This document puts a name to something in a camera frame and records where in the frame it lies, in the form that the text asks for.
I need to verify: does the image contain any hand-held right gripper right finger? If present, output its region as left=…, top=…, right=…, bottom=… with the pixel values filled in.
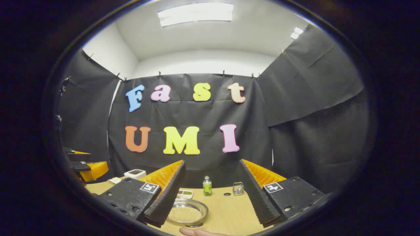
left=237, top=159, right=325, bottom=228

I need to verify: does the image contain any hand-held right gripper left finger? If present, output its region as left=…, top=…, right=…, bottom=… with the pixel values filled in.
left=98, top=160, right=186, bottom=228

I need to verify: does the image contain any stainless steel pot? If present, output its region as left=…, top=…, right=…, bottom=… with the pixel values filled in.
left=166, top=199, right=209, bottom=228

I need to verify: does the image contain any pile of soybeans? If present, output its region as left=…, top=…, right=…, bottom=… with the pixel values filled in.
left=168, top=206, right=202, bottom=223

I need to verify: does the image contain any green label drink bottle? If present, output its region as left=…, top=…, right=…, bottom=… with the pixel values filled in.
left=203, top=176, right=213, bottom=196

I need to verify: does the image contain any white toaster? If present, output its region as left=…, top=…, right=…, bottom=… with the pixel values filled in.
left=124, top=169, right=147, bottom=180

